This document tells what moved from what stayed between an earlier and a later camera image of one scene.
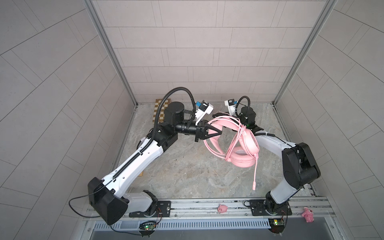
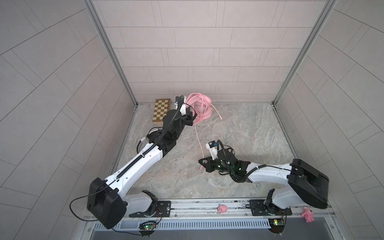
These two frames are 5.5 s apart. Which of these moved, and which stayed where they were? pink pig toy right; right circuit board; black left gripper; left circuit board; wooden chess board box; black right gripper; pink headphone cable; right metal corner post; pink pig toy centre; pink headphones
Moved: pink headphones; black right gripper; pink headphone cable; black left gripper
Stayed: left circuit board; pink pig toy right; right metal corner post; right circuit board; wooden chess board box; pink pig toy centre
